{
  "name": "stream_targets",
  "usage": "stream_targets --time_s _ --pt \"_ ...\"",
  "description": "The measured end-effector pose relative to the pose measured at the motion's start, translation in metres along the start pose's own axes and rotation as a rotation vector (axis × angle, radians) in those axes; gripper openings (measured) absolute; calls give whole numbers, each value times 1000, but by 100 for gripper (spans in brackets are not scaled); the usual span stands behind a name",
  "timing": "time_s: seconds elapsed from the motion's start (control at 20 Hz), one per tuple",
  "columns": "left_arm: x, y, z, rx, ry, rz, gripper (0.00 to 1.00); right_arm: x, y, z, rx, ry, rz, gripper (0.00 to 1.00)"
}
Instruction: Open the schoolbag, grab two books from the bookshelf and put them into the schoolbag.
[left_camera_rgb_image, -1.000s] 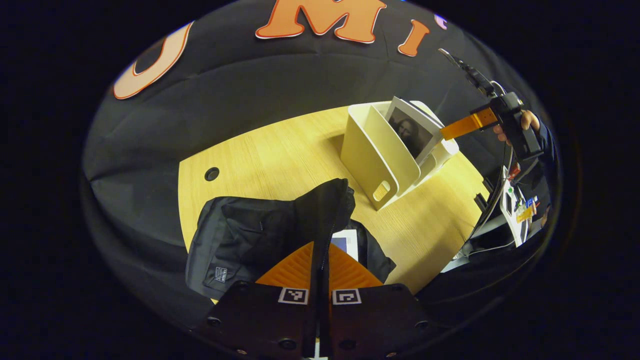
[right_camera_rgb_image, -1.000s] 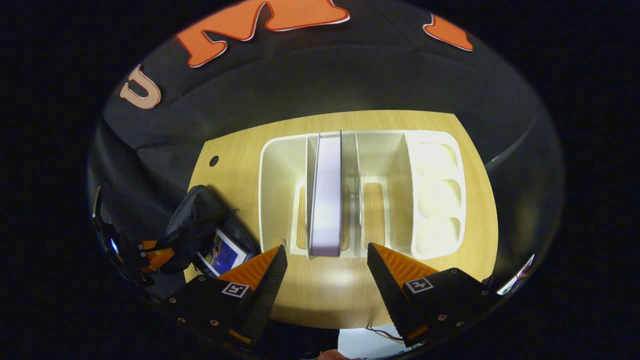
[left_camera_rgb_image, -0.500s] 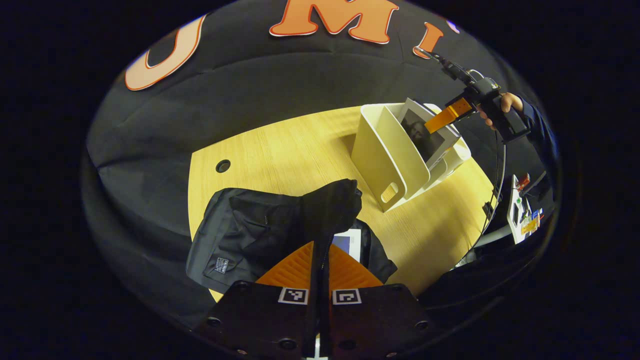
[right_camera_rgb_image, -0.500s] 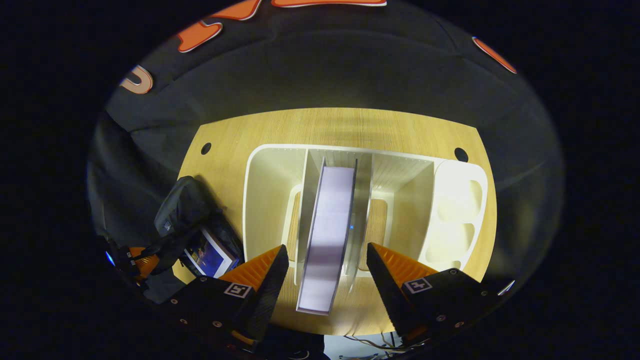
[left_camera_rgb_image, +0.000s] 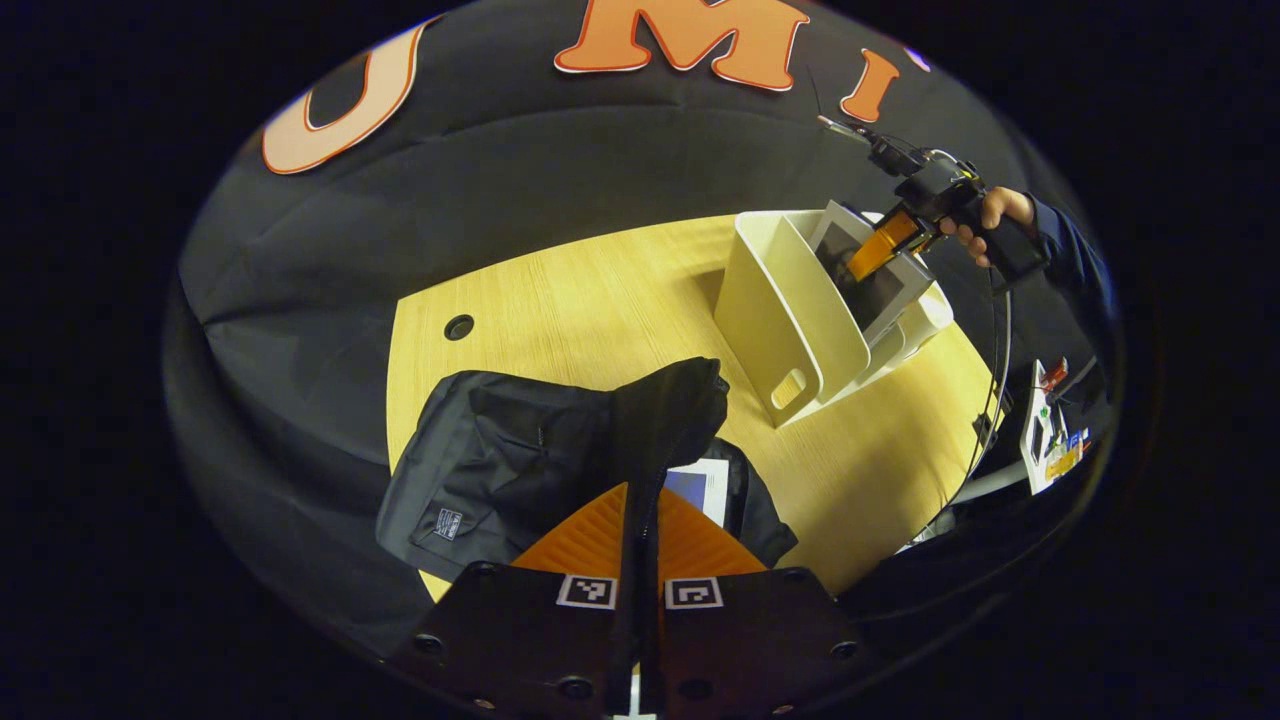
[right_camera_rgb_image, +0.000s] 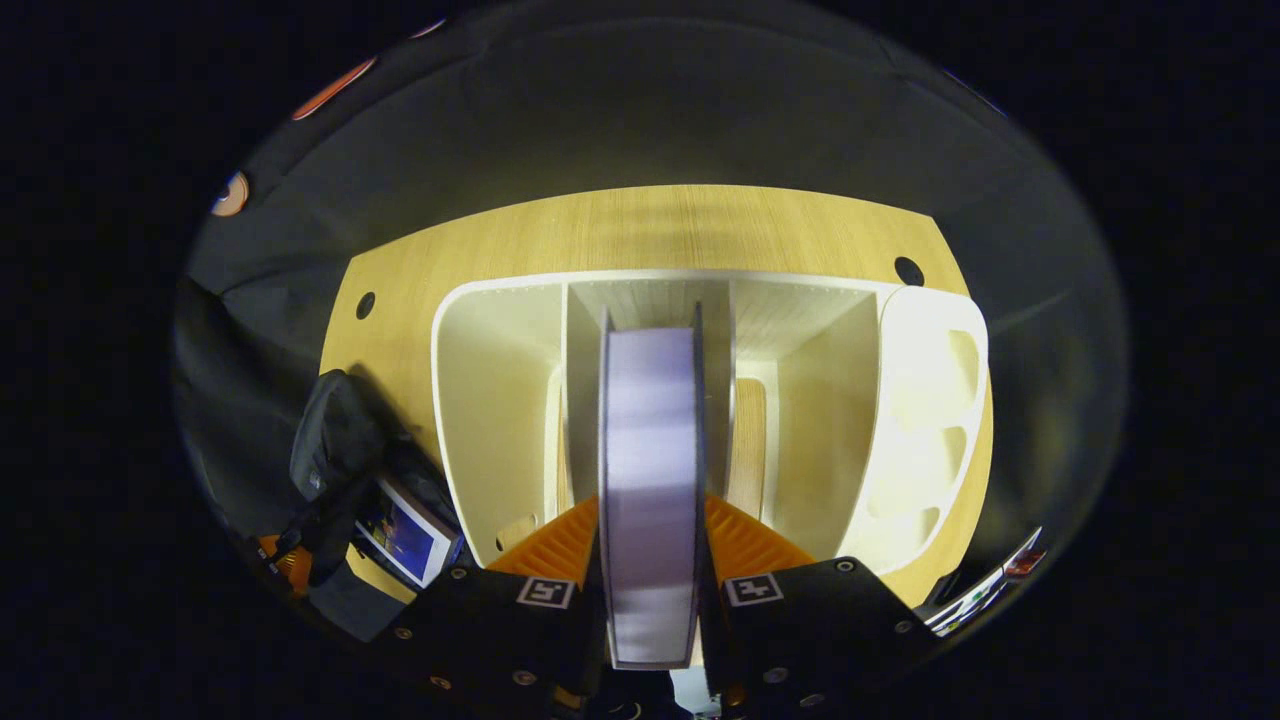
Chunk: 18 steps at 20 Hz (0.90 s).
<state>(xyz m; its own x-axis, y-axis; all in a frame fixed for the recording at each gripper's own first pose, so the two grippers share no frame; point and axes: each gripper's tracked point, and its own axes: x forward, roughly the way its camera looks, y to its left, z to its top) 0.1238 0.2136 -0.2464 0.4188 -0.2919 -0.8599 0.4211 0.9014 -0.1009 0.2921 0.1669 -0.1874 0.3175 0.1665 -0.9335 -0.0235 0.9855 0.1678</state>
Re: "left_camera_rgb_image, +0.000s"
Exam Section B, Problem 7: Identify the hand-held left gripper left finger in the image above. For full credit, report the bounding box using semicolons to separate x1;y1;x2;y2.
390;483;641;720

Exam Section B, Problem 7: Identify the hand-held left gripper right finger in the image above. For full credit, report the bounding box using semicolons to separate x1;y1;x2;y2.
640;485;881;719

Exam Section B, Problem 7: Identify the grey portrait cover book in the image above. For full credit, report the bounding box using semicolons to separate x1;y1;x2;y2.
808;200;936;336

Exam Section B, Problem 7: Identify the white bookshelf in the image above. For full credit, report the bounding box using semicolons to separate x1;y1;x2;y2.
713;208;954;429

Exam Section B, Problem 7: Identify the blue cover book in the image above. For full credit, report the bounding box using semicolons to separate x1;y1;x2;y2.
663;458;731;528

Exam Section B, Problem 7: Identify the black schoolbag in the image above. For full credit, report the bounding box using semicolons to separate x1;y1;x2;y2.
375;357;801;601

